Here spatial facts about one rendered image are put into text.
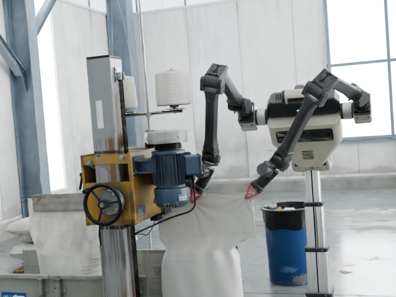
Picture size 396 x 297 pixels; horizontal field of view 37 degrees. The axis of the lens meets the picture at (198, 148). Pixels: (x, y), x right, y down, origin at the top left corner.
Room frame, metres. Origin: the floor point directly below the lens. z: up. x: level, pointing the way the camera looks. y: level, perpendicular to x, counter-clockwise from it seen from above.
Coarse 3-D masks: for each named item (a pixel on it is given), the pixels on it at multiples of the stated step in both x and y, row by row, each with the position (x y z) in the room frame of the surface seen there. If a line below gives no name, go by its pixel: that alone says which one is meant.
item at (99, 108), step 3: (96, 102) 2.55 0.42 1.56; (99, 102) 2.55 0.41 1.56; (96, 105) 2.55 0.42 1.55; (99, 105) 2.55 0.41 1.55; (96, 108) 2.56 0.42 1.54; (99, 108) 2.55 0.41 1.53; (102, 108) 2.55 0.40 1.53; (99, 111) 2.55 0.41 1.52; (102, 111) 2.55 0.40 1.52; (99, 114) 2.55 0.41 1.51; (102, 114) 2.55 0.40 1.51; (99, 117) 2.55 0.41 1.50; (102, 117) 2.55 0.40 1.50; (99, 120) 2.55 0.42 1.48; (102, 120) 2.55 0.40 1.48; (99, 123) 2.55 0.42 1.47; (102, 123) 2.55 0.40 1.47; (99, 126) 2.55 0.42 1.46; (102, 126) 2.55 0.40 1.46
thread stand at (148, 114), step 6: (138, 0) 2.77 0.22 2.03; (144, 48) 2.77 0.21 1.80; (144, 54) 2.77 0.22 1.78; (144, 60) 2.77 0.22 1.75; (144, 66) 2.77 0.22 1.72; (144, 72) 2.77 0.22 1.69; (144, 78) 2.77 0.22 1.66; (174, 108) 2.69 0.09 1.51; (180, 108) 2.70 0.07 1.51; (186, 108) 2.71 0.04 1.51; (126, 114) 2.81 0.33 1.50; (132, 114) 2.80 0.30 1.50; (138, 114) 2.79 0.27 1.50; (144, 114) 2.78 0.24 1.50; (150, 114) 2.76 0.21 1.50; (150, 126) 2.77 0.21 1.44; (144, 132) 2.77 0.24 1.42
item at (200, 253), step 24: (168, 216) 2.95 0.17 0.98; (192, 216) 2.91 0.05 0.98; (216, 216) 2.87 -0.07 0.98; (240, 216) 2.83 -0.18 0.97; (168, 240) 2.94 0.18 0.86; (192, 240) 2.90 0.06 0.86; (216, 240) 2.86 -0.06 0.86; (240, 240) 2.82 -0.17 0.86; (168, 264) 2.88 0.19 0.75; (192, 264) 2.84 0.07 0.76; (216, 264) 2.80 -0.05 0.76; (168, 288) 2.89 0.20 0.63; (192, 288) 2.84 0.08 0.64; (216, 288) 2.80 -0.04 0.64; (240, 288) 2.83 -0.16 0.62
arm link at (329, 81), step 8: (320, 72) 2.60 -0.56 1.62; (328, 72) 2.59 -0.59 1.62; (312, 80) 2.60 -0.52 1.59; (320, 80) 2.59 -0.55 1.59; (328, 80) 2.57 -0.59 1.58; (336, 80) 2.58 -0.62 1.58; (312, 88) 2.58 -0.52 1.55; (320, 88) 2.57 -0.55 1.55; (328, 88) 2.58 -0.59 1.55; (336, 88) 2.66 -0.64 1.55; (344, 88) 2.71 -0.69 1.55; (352, 88) 2.77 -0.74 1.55; (320, 96) 2.57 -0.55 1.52; (352, 96) 2.81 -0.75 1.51; (360, 96) 2.82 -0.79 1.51; (368, 96) 2.86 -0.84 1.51; (360, 104) 2.86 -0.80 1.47
